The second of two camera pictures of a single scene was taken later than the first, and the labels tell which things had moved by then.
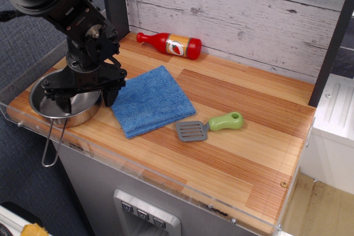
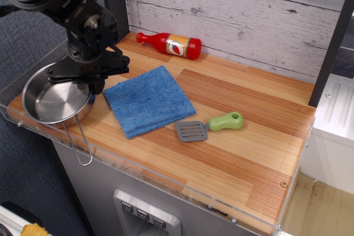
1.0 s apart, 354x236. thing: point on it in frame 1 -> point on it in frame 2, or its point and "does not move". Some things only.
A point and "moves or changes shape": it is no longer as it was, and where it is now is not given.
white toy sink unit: (329, 153) does not move
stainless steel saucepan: (83, 106) moves or changes shape
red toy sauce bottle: (172, 43) does not move
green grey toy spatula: (196, 131) does not move
